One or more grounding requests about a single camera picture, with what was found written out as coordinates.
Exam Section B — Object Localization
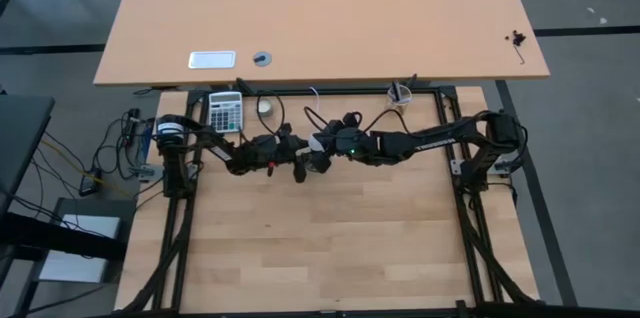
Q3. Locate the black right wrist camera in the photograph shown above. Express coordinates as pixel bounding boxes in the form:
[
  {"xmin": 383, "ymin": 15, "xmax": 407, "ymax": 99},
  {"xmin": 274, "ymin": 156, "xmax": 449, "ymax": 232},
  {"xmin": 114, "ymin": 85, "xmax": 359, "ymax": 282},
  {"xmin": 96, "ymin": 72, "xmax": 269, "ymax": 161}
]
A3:
[{"xmin": 324, "ymin": 110, "xmax": 365, "ymax": 135}]

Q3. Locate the dark grey table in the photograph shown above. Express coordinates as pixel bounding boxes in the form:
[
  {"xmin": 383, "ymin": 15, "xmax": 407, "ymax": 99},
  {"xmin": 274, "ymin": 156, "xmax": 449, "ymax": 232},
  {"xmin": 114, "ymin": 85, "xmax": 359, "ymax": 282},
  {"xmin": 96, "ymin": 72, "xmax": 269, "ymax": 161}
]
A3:
[{"xmin": 0, "ymin": 95, "xmax": 56, "ymax": 214}]

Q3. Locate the white rectangular desk plate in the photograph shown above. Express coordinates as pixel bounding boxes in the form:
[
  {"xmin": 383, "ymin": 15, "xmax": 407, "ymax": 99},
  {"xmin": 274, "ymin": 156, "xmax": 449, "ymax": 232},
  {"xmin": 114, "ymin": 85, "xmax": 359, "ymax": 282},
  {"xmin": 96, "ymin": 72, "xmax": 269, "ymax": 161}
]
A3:
[{"xmin": 188, "ymin": 50, "xmax": 237, "ymax": 70}]

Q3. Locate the black left camera cable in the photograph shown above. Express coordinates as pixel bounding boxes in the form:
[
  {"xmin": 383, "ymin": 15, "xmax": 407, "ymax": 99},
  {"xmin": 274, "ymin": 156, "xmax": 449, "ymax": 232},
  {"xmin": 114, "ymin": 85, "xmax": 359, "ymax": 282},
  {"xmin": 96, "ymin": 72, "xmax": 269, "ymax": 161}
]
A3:
[{"xmin": 256, "ymin": 89, "xmax": 287, "ymax": 138}]

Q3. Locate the beige wooden desk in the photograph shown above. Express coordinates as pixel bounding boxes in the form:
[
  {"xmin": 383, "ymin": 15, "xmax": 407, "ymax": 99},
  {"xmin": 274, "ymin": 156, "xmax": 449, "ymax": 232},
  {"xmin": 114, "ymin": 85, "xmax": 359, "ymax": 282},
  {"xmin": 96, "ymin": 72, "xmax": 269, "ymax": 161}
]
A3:
[{"xmin": 93, "ymin": 0, "xmax": 551, "ymax": 88}]

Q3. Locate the grey desk calculator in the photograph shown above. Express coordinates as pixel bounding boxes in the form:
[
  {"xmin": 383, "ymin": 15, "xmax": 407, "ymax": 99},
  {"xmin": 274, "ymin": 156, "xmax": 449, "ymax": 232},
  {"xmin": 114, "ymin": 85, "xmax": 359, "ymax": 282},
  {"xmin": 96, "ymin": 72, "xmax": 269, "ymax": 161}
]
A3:
[{"xmin": 207, "ymin": 90, "xmax": 245, "ymax": 134}]

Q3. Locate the black right camera cable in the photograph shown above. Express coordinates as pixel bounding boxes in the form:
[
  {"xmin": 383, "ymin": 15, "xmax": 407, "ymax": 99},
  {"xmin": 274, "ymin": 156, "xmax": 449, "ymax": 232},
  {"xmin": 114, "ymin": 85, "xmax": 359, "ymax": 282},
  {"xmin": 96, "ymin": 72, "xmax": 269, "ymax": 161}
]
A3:
[{"xmin": 303, "ymin": 106, "xmax": 334, "ymax": 132}]

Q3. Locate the black table beam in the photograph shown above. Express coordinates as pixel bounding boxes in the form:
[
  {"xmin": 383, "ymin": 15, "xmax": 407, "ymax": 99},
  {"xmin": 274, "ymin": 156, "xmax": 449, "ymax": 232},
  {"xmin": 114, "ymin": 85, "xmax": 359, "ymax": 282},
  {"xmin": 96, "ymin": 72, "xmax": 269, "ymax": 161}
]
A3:
[{"xmin": 0, "ymin": 211, "xmax": 127, "ymax": 262}]

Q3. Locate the black power brick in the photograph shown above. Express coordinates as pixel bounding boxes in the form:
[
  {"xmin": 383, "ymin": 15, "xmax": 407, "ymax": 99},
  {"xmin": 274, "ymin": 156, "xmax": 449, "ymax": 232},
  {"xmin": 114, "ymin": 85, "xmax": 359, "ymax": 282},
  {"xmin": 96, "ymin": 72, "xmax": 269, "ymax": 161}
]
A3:
[{"xmin": 78, "ymin": 168, "xmax": 104, "ymax": 197}]

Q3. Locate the grey cart white panel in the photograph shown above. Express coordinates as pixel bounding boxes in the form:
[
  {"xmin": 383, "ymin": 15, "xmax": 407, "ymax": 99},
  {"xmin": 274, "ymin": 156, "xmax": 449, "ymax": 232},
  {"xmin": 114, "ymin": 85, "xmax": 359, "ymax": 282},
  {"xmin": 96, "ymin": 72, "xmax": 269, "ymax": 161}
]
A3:
[{"xmin": 38, "ymin": 197, "xmax": 137, "ymax": 285}]

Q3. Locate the grey metal bracket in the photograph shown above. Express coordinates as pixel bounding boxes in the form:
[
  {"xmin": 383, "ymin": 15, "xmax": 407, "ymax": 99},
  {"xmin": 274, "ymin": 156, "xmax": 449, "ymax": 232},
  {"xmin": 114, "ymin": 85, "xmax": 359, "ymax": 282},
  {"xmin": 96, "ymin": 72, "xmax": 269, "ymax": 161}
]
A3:
[
  {"xmin": 128, "ymin": 163, "xmax": 165, "ymax": 183},
  {"xmin": 487, "ymin": 157, "xmax": 524, "ymax": 177}
]

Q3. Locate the black aluminium table frame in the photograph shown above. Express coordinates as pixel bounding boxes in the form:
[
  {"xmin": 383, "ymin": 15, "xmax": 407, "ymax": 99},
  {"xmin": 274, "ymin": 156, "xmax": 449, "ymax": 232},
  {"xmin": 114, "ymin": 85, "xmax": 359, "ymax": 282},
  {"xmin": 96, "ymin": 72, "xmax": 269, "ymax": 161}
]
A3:
[{"xmin": 114, "ymin": 85, "xmax": 546, "ymax": 318}]

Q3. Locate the yellow floor cable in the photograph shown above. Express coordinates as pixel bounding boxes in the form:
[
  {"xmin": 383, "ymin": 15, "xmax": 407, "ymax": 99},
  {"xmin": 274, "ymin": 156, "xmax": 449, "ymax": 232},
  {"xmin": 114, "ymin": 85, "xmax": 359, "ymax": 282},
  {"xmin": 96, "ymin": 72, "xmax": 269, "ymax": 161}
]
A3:
[{"xmin": 39, "ymin": 137, "xmax": 134, "ymax": 199}]

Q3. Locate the black camera cable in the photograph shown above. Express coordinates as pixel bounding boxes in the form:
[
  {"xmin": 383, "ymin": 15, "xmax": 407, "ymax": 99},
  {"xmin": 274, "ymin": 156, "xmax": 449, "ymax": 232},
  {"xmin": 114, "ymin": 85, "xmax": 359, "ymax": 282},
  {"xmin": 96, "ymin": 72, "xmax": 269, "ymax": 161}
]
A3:
[
  {"xmin": 256, "ymin": 89, "xmax": 287, "ymax": 138},
  {"xmin": 303, "ymin": 106, "xmax": 334, "ymax": 132}
]

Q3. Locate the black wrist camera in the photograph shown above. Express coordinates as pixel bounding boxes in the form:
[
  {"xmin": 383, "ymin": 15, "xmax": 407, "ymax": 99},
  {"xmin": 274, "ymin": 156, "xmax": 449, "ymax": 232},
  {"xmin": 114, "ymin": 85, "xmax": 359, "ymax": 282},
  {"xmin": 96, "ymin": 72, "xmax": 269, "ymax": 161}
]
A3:
[
  {"xmin": 249, "ymin": 132, "xmax": 280, "ymax": 163},
  {"xmin": 324, "ymin": 110, "xmax": 365, "ymax": 135}
]

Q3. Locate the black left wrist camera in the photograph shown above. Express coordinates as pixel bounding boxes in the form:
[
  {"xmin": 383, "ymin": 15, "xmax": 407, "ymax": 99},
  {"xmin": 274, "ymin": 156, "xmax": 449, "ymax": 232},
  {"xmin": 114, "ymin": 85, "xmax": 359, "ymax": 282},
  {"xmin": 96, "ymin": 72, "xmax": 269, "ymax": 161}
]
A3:
[{"xmin": 249, "ymin": 132, "xmax": 280, "ymax": 163}]

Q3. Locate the black power strip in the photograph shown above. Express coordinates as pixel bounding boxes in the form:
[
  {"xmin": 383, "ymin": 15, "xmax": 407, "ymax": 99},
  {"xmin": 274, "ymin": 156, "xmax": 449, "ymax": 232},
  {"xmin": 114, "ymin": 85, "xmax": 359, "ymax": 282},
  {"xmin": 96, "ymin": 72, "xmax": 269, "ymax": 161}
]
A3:
[{"xmin": 122, "ymin": 106, "xmax": 154, "ymax": 159}]

